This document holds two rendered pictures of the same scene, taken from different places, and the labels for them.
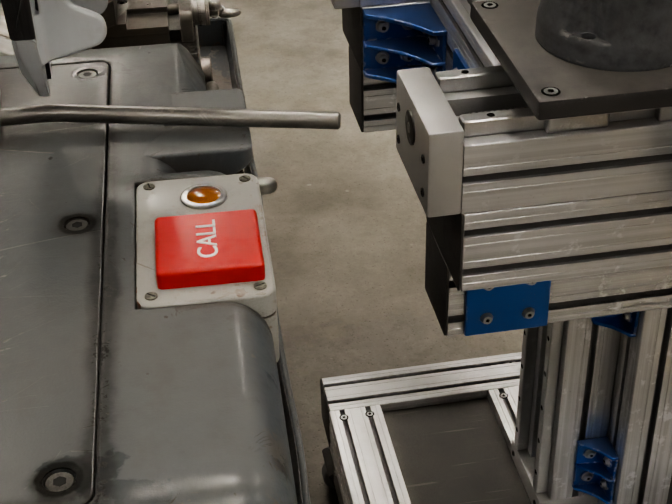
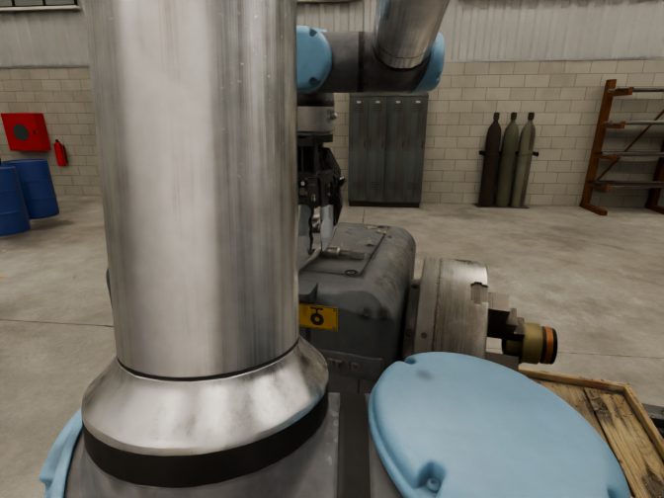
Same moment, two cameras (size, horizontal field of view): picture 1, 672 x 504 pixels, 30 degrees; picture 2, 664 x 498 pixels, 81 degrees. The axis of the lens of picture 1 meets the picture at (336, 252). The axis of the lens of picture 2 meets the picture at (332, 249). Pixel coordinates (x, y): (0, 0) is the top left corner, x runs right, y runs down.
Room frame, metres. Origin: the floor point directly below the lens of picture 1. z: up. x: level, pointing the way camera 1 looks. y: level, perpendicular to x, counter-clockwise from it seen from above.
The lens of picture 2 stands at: (1.07, -0.43, 1.52)
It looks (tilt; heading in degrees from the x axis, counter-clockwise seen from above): 19 degrees down; 114
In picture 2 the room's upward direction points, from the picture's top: straight up
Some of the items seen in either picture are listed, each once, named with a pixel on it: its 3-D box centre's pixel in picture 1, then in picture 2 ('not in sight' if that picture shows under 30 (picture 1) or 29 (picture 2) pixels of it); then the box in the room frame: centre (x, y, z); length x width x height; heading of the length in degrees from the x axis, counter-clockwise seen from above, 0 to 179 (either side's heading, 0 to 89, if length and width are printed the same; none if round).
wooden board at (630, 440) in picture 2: not in sight; (579, 430); (1.29, 0.38, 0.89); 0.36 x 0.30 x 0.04; 97
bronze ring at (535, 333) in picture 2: not in sight; (528, 342); (1.16, 0.37, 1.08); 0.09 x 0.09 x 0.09; 7
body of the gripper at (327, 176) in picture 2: not in sight; (311, 170); (0.77, 0.17, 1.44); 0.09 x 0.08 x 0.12; 97
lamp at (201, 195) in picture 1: (204, 198); not in sight; (0.66, 0.08, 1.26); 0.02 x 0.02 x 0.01
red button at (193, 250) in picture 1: (209, 253); not in sight; (0.60, 0.07, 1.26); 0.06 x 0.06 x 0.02; 7
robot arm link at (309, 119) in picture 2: not in sight; (313, 121); (0.77, 0.18, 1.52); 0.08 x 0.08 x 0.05
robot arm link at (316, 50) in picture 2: not in sight; (316, 62); (0.82, 0.09, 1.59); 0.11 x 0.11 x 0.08; 21
